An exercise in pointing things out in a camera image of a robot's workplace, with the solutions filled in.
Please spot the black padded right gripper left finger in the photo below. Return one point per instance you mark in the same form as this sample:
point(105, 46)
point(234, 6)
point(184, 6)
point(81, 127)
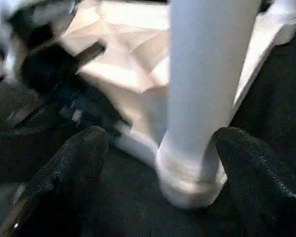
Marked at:
point(54, 192)

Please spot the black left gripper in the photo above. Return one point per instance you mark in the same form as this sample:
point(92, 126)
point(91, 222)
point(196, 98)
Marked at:
point(54, 74)

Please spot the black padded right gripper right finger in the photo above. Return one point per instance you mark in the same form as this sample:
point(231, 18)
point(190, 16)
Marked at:
point(266, 187)

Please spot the white plastic table top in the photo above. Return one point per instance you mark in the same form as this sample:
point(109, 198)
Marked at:
point(133, 74)

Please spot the black work mat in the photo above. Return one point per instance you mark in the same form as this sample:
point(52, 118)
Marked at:
point(271, 113)

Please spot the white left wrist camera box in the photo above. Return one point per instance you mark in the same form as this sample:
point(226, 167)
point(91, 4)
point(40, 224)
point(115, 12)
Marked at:
point(10, 29)

